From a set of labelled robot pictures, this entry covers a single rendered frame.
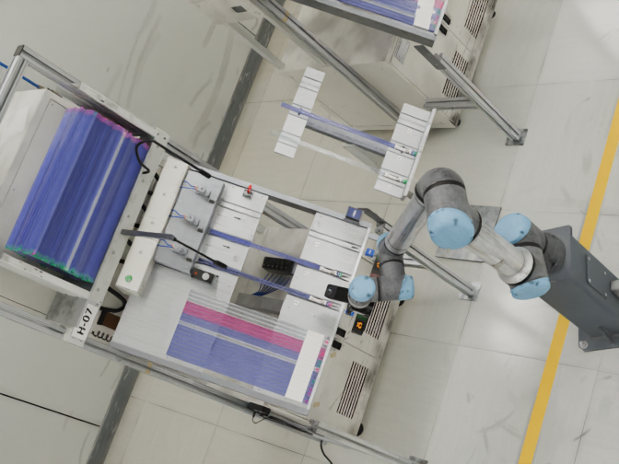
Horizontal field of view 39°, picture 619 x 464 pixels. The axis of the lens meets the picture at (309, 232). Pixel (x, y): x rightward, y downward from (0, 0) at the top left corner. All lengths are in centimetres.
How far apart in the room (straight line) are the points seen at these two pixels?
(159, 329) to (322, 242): 64
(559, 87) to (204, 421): 227
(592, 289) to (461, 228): 80
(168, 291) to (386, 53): 134
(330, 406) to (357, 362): 22
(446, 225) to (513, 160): 158
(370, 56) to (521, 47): 79
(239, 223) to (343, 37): 115
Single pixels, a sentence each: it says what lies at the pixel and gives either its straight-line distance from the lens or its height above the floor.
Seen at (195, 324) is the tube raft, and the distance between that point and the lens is 306.
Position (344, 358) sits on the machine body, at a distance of 356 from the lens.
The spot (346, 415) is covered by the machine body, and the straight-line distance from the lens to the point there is 364.
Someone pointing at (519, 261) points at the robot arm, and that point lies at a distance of 259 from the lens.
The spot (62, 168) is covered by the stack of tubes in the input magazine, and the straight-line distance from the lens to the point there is 287.
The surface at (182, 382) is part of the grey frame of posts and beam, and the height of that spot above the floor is 84.
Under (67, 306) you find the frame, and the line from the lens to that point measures 302.
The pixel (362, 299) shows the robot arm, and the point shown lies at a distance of 262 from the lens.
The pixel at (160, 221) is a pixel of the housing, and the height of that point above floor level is 123.
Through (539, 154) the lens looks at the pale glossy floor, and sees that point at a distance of 382.
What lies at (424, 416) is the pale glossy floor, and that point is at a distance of 362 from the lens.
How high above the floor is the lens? 291
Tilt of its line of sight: 42 degrees down
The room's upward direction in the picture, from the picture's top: 57 degrees counter-clockwise
